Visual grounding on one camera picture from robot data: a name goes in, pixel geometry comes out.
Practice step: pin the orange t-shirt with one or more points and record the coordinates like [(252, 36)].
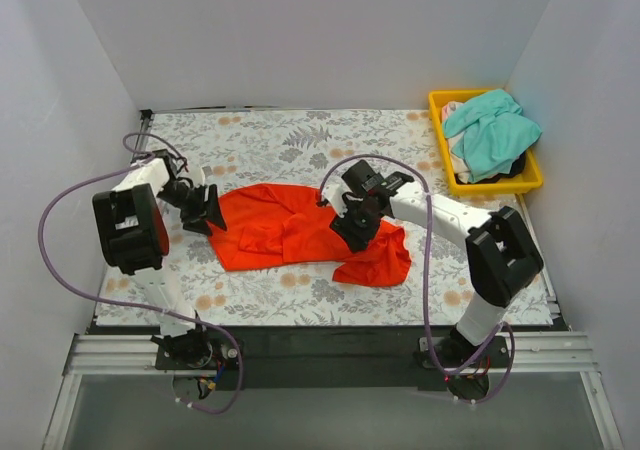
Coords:
[(273, 225)]

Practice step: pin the floral patterned table mat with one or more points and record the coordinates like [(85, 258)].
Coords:
[(237, 149)]

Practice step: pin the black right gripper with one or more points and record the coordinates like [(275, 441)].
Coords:
[(353, 225)]

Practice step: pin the black garment in bin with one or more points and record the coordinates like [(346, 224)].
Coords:
[(516, 169)]

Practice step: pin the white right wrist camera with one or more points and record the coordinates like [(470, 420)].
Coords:
[(332, 195)]

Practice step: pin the teal t-shirt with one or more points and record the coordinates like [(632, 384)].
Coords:
[(498, 133)]

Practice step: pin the aluminium table edge rail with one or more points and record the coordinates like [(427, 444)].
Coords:
[(335, 388)]

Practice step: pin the white cream garment in bin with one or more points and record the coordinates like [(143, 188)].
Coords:
[(460, 168)]

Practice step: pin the yellow plastic bin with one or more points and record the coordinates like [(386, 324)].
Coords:
[(529, 179)]

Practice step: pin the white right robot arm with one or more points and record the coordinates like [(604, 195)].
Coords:
[(502, 256)]

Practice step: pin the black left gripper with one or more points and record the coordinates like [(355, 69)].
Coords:
[(201, 208)]

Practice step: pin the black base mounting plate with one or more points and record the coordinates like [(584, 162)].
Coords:
[(322, 357)]

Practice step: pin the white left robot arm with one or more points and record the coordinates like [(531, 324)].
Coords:
[(134, 237)]

